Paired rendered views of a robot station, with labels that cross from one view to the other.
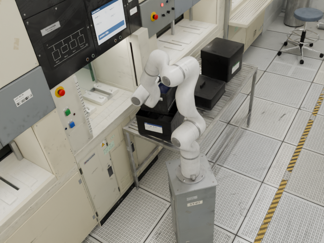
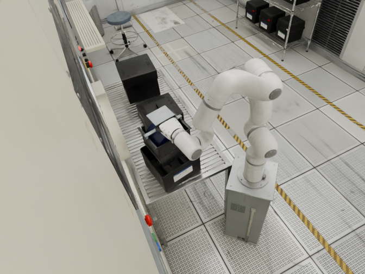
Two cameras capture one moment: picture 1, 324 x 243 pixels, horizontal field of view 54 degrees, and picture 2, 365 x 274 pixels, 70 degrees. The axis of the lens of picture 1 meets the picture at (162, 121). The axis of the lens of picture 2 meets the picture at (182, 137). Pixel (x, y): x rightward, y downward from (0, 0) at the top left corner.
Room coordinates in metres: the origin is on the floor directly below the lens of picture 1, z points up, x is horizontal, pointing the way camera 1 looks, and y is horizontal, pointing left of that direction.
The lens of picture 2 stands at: (1.17, 0.79, 2.19)
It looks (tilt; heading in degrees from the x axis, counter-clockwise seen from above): 48 degrees down; 305
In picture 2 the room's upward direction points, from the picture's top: 9 degrees counter-clockwise
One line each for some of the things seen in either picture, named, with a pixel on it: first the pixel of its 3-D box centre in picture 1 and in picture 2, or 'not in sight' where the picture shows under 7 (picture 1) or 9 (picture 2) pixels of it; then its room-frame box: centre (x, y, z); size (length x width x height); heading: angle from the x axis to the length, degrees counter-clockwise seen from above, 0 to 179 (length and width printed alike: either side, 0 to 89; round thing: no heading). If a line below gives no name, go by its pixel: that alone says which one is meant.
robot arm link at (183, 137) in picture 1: (185, 141); (261, 148); (1.31, -0.13, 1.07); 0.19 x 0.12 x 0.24; 134
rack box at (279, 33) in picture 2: not in sight; (289, 28); (1.70, -2.94, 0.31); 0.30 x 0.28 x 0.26; 141
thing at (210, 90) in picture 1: (202, 89); (159, 112); (2.15, -0.36, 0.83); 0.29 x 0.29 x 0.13; 54
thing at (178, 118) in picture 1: (161, 116); (170, 159); (1.83, 0.00, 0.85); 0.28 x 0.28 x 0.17; 63
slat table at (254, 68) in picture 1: (196, 127); (162, 150); (2.18, -0.32, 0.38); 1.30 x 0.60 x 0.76; 143
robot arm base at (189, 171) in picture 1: (190, 162); (254, 167); (1.34, -0.15, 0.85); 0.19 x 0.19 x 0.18
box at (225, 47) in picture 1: (222, 59); (138, 79); (2.49, -0.59, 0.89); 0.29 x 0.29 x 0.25; 50
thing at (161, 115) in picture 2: (158, 90); (165, 135); (1.83, 0.00, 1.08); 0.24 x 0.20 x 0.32; 63
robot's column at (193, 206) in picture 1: (191, 206); (247, 204); (1.34, -0.15, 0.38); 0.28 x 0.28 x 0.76; 8
